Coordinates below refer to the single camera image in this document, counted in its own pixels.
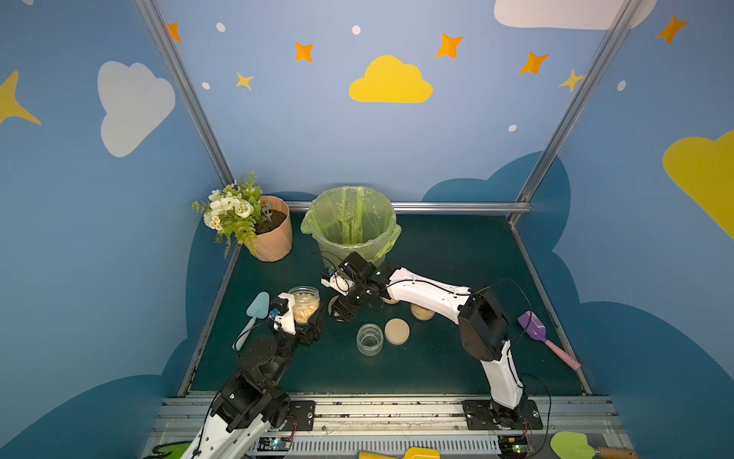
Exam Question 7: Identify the left controller board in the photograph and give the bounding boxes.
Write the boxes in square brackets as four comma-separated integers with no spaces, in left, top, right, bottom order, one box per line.
[256,436,292,454]

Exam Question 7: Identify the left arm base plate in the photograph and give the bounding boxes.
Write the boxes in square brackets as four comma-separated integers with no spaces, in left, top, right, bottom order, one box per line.
[273,400,317,431]

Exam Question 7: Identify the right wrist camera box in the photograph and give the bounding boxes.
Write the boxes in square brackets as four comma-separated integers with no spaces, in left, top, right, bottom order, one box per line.
[320,269,354,296]

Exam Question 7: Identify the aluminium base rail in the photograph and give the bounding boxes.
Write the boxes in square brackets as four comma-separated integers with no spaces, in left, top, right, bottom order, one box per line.
[143,392,634,458]

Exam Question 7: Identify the beige-lid oatmeal jar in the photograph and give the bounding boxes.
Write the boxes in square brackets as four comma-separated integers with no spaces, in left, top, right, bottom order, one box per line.
[289,286,320,324]
[357,323,384,357]

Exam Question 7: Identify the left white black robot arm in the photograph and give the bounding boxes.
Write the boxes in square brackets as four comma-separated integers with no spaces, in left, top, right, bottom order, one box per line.
[183,315,323,458]

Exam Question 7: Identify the yellow scoop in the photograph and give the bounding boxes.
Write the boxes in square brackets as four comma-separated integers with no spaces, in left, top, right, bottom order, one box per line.
[357,446,441,459]

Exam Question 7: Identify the green spatula wooden handle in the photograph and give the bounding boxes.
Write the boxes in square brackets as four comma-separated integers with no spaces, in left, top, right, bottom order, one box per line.
[550,431,640,459]

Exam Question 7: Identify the green plastic bin liner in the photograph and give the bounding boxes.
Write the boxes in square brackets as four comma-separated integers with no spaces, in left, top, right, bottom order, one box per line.
[300,184,403,264]

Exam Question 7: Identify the purple pink-handled scoop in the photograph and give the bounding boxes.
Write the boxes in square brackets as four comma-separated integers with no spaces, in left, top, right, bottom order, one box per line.
[517,311,581,371]

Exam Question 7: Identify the right brown-lid oatmeal jar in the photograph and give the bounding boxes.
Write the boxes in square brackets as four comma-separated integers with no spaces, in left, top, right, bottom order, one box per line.
[410,304,435,321]

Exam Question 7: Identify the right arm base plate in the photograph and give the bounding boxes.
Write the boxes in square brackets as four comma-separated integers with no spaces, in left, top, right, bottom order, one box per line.
[462,399,543,430]

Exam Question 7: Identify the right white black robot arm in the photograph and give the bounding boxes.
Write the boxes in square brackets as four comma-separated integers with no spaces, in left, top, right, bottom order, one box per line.
[321,252,528,413]

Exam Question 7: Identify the controller board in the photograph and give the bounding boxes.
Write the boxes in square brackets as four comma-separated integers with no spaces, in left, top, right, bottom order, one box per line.
[256,436,292,454]
[498,436,533,459]

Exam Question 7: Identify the beige jar lid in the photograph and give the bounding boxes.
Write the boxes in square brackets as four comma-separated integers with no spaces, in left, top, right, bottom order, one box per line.
[327,296,340,319]
[384,319,410,345]

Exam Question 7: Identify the right controller board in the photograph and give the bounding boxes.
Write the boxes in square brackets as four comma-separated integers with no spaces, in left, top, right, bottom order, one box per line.
[498,436,533,459]

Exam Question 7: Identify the light blue spatula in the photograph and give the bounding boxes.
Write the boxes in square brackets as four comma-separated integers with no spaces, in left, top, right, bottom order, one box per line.
[231,292,270,352]

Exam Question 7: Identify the artificial white flower plant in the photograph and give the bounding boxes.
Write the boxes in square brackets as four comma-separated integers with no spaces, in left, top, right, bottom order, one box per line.
[191,171,273,256]

